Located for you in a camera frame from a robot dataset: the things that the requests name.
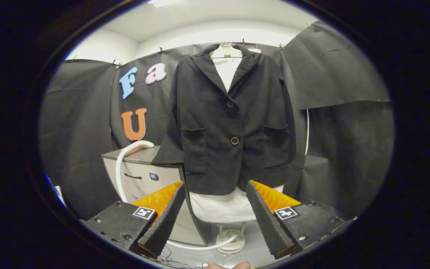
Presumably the grey cabinet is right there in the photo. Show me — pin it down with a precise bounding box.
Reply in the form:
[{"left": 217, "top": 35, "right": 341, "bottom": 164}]
[{"left": 101, "top": 145, "right": 212, "bottom": 247}]

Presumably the black jacket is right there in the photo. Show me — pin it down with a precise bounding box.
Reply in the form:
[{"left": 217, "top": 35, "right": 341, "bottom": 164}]
[{"left": 151, "top": 43, "right": 297, "bottom": 196}]

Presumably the black backdrop cloth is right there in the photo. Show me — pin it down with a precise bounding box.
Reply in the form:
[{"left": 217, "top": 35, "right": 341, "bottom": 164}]
[{"left": 39, "top": 21, "right": 395, "bottom": 225}]

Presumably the mannequin stand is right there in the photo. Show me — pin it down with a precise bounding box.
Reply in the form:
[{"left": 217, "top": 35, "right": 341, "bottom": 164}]
[{"left": 215, "top": 222, "right": 246, "bottom": 256}]

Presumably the white and blue object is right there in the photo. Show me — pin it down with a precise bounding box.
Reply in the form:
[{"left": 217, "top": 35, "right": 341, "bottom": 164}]
[{"left": 45, "top": 174, "right": 67, "bottom": 208}]

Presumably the row of small cloth clips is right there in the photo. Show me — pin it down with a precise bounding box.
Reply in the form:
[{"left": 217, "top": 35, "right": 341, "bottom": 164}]
[{"left": 71, "top": 22, "right": 312, "bottom": 68}]

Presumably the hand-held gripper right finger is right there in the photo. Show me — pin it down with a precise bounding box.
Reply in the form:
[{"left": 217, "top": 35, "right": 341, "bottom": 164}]
[{"left": 246, "top": 180, "right": 350, "bottom": 260}]

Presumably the white mannequin torso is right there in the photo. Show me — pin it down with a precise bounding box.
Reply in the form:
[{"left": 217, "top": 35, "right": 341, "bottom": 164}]
[{"left": 188, "top": 42, "right": 285, "bottom": 225}]

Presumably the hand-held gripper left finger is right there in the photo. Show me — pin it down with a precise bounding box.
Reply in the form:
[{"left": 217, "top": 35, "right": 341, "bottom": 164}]
[{"left": 80, "top": 181, "right": 187, "bottom": 260}]

